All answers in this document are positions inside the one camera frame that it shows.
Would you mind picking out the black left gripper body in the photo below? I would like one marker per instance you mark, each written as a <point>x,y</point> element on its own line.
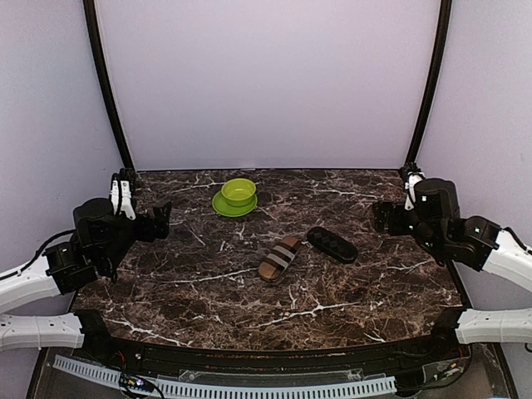
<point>148,233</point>

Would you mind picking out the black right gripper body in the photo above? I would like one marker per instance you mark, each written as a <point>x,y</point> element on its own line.
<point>396,226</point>

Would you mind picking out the black checkered glasses case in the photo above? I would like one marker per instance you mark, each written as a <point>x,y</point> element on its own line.
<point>332,245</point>

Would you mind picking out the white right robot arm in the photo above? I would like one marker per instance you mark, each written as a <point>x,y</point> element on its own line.
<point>431,215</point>

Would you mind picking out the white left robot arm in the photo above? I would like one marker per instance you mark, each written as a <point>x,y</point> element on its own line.
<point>95,248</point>

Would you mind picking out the green plastic plate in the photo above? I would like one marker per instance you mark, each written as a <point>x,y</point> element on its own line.
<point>221,206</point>

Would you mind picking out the green plastic bowl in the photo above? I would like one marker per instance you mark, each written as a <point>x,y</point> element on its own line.
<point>238,192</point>

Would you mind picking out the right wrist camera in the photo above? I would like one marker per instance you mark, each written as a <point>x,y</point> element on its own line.
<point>411,174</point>

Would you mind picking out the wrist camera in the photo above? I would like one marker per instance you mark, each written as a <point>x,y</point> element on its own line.
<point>122,193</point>
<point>411,174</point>

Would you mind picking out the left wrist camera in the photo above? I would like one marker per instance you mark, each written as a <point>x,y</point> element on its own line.
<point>122,193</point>

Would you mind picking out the left black frame post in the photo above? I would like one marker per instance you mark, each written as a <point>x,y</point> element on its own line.
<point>96,43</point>

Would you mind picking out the black frame post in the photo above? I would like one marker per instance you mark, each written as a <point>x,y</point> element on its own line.
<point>442,27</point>
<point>96,43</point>

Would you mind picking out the white slotted cable duct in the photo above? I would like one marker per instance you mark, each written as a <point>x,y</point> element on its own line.
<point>218,385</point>

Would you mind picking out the right black frame post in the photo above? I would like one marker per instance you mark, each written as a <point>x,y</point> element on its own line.
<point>442,27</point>

